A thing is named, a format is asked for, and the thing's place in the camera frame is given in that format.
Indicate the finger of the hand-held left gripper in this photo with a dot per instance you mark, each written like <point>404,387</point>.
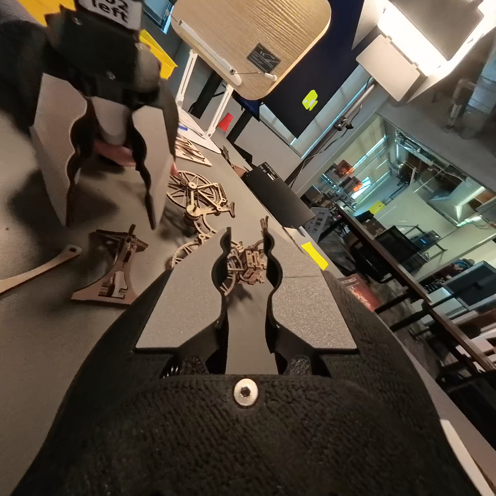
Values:
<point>54,147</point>
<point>157,155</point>

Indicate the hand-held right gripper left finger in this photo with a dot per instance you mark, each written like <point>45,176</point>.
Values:
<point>182,306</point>

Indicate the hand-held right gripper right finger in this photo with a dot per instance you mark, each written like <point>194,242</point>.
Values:
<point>310,310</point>

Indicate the wooden model stand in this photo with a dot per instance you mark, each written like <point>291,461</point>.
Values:
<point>112,286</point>

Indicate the wooden parts sheet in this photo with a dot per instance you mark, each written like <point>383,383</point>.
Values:
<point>192,153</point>

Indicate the wooden bicycle model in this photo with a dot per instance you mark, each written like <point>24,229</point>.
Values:
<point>193,190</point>

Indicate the person's left hand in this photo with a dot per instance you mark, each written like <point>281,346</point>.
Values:
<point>114,153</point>

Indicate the dark red kit box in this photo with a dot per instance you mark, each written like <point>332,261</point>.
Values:
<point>360,294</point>

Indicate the yellow tape strip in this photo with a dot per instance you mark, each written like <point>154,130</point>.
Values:
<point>314,255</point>

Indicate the yellow plastic bin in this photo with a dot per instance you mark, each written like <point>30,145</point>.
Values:
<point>161,58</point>

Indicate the white metal stand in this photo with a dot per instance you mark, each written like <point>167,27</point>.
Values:
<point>217,116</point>

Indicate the red plastic cup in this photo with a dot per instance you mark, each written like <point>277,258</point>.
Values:
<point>226,123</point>

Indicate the dark wooden scrap piece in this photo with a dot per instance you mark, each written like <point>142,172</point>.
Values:
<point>238,168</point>

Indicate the printed leaflet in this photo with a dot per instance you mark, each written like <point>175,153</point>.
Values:
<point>317,221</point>

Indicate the black flat box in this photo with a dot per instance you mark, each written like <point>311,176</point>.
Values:
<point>279,193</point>

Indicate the curved wooden strip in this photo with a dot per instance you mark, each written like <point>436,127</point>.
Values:
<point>38,271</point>

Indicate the light wooden board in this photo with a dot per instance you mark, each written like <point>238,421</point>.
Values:
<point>252,35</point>

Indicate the yellow sticker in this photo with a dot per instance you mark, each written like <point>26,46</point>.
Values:
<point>310,100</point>

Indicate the large dark screen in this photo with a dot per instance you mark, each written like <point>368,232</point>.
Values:
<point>321,58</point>

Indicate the white ceiling light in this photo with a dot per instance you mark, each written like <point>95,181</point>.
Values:
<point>407,42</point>

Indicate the small black camera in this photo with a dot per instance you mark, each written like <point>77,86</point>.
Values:
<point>344,124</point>

